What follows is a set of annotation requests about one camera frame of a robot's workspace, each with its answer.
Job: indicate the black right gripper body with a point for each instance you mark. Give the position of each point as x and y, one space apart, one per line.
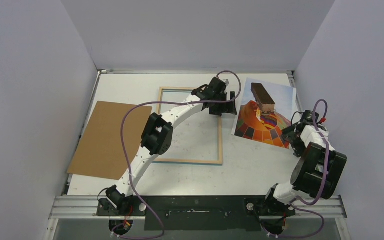
291 138

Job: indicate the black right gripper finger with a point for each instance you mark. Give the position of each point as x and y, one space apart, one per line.
298 147
288 134

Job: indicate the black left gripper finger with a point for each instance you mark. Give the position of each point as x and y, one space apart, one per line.
217 110
232 103

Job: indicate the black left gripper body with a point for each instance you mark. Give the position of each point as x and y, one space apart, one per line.
222 97

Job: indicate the hot air balloon photo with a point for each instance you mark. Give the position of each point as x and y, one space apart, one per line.
265 110

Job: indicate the blue wooden picture frame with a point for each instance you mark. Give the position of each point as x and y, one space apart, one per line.
197 141

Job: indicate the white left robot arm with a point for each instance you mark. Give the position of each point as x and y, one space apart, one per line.
157 135

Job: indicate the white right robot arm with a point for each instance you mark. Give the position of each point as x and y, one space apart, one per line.
318 170

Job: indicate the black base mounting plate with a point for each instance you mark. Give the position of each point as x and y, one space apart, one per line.
201 213

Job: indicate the brown cardboard backing board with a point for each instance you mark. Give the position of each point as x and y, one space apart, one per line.
111 138

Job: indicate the aluminium front rail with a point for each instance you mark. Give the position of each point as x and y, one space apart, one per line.
86 207

